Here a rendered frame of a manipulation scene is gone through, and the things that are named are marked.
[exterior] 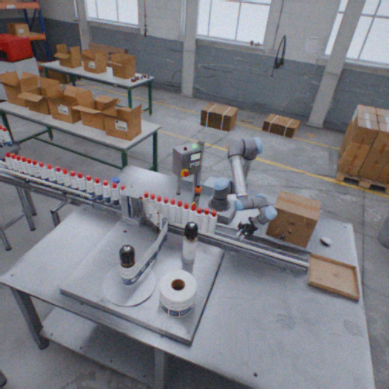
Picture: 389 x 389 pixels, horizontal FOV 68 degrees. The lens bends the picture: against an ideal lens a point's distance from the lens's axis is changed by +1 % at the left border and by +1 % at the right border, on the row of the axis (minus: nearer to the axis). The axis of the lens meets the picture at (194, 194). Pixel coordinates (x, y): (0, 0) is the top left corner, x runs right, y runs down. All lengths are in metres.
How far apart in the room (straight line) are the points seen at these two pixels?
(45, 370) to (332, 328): 1.97
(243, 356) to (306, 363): 0.32
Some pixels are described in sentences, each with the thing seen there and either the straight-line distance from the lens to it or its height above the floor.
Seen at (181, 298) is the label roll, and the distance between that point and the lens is 1.58.
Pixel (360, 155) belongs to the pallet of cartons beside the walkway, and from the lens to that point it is 4.95.
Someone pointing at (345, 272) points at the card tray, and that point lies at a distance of 2.27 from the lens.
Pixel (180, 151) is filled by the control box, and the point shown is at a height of 1.48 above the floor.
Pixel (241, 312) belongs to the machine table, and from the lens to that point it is 1.82.
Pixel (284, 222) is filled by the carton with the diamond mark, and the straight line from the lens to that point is 2.16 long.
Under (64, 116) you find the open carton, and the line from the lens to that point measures 4.12.
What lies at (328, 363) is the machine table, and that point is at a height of 0.83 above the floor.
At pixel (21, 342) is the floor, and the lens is 2.84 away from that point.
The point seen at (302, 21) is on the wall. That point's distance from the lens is 6.89.
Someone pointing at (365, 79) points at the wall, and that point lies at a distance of 6.94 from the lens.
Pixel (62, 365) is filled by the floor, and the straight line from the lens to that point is 2.65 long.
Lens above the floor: 2.33
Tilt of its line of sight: 36 degrees down
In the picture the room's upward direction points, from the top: 5 degrees clockwise
